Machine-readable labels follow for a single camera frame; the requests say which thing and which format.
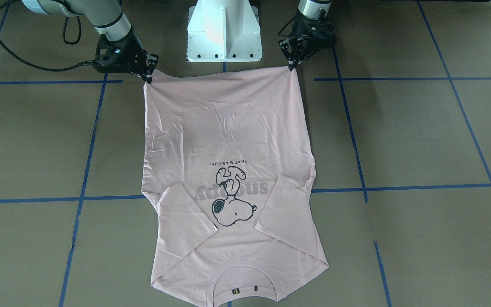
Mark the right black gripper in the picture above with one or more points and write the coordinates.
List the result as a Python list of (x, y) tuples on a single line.
[(132, 46)]

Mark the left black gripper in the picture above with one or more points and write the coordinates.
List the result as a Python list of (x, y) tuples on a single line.
[(312, 30)]

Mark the pink Snoopy t-shirt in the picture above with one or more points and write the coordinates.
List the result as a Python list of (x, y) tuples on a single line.
[(228, 168)]

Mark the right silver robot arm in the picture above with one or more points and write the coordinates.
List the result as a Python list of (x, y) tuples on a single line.
[(106, 16)]

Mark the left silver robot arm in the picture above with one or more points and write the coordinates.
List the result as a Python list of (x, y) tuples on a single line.
[(311, 9)]

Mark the white metal mount base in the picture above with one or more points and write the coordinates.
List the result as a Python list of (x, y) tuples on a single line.
[(223, 31)]

